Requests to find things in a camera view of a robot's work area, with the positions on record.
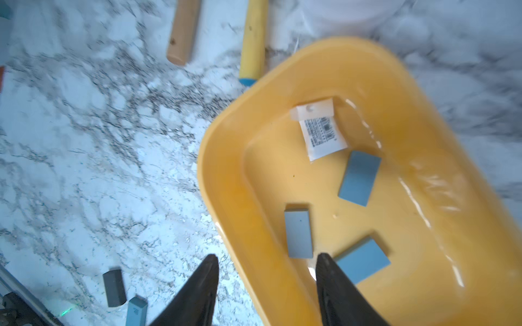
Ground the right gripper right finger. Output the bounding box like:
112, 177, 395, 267
315, 253, 389, 326

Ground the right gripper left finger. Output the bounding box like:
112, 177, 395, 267
152, 254, 219, 326

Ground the blue-grey eraser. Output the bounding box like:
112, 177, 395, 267
284, 210, 313, 259
334, 237, 391, 284
338, 150, 381, 207

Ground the dark grey eraser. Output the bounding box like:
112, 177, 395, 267
103, 269, 127, 308

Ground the yellow plastic storage box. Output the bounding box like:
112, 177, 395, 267
198, 37, 521, 325

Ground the white eraser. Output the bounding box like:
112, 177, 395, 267
290, 98, 348, 162

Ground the yellow toy shovel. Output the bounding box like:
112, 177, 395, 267
239, 0, 269, 87

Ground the white pot artificial plant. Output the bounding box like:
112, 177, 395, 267
299, 0, 405, 38

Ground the green garden fork wooden handle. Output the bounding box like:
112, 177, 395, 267
167, 0, 201, 66

